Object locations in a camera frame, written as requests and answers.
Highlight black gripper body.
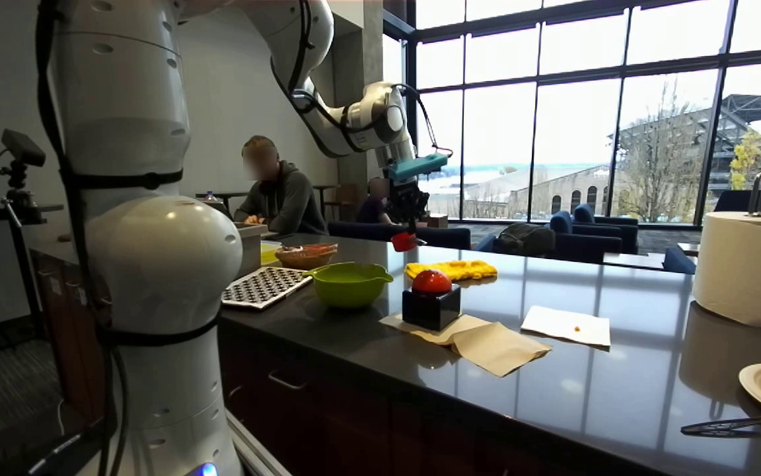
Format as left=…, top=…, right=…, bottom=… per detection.
left=385, top=178, right=434, bottom=221

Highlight green plastic bowl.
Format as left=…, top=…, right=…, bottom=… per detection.
left=309, top=262, right=396, bottom=313

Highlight dark wood counter cabinet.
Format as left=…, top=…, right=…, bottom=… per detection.
left=220, top=317, right=655, bottom=476

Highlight person in dark top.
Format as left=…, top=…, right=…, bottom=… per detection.
left=354, top=174, right=400, bottom=225

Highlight navy blue sofa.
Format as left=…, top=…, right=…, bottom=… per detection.
left=325, top=221, right=473, bottom=252

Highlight red toy tomato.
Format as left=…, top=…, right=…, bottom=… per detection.
left=410, top=267, right=455, bottom=300

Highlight yellow cloth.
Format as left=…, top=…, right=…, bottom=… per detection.
left=405, top=260, right=500, bottom=287

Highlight black cube box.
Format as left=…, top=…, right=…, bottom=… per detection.
left=400, top=284, right=462, bottom=333

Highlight brown paper napkin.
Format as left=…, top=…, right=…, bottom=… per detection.
left=446, top=320, right=553, bottom=379
left=379, top=309, right=491, bottom=349

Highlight dark backpack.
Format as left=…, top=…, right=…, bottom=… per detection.
left=494, top=223, right=561, bottom=260

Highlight seated person in grey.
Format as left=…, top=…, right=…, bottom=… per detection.
left=229, top=132, right=327, bottom=238

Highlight checkerboard calibration board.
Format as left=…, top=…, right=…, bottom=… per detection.
left=220, top=262, right=317, bottom=313

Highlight grey plastic bin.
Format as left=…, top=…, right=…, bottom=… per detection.
left=237, top=225, right=264, bottom=277

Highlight white paper napkin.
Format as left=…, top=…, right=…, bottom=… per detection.
left=519, top=301, right=615, bottom=349

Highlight blue armchair with cushions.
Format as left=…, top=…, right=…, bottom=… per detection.
left=548, top=203, right=643, bottom=266

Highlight blue cushion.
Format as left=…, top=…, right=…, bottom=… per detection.
left=660, top=246, right=698, bottom=275

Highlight white paper towel roll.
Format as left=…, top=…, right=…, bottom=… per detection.
left=692, top=209, right=761, bottom=332

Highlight dark metal utensil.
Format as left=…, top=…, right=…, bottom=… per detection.
left=680, top=415, right=761, bottom=439

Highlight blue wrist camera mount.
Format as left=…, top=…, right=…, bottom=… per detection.
left=385, top=152, right=455, bottom=188

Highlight black window frame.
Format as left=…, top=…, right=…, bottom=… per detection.
left=383, top=0, right=761, bottom=227

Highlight black camera on stand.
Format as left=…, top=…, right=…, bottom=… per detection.
left=0, top=127, right=51, bottom=227

